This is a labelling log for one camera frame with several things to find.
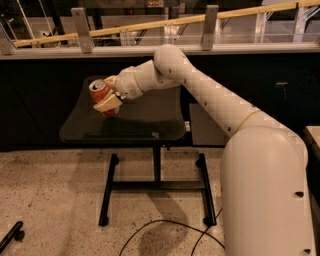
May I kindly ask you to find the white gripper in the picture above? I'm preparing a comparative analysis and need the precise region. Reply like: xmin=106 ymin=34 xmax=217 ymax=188
xmin=93 ymin=66 xmax=143 ymax=112

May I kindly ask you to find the red soda can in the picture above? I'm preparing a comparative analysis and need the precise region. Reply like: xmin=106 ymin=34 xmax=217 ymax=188
xmin=89 ymin=79 xmax=119 ymax=117

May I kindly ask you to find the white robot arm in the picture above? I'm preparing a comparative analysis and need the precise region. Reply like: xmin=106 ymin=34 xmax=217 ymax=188
xmin=89 ymin=44 xmax=317 ymax=256

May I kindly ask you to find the black adjustable laptop table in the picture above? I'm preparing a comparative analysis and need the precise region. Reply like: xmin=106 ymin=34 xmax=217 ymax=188
xmin=59 ymin=76 xmax=217 ymax=227

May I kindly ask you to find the black side table panel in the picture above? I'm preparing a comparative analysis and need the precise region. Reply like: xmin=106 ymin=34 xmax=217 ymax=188
xmin=189 ymin=103 xmax=228 ymax=147

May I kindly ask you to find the black wheeled base leg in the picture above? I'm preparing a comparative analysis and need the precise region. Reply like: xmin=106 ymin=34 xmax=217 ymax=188
xmin=0 ymin=221 xmax=25 ymax=254

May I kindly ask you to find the wooden handrail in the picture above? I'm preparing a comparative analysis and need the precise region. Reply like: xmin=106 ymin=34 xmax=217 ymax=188
xmin=13 ymin=0 xmax=320 ymax=47

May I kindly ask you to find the grey metal railing post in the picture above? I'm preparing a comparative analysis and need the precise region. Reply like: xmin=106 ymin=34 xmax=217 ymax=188
xmin=201 ymin=5 xmax=219 ymax=51
xmin=0 ymin=23 xmax=16 ymax=55
xmin=71 ymin=7 xmax=94 ymax=54

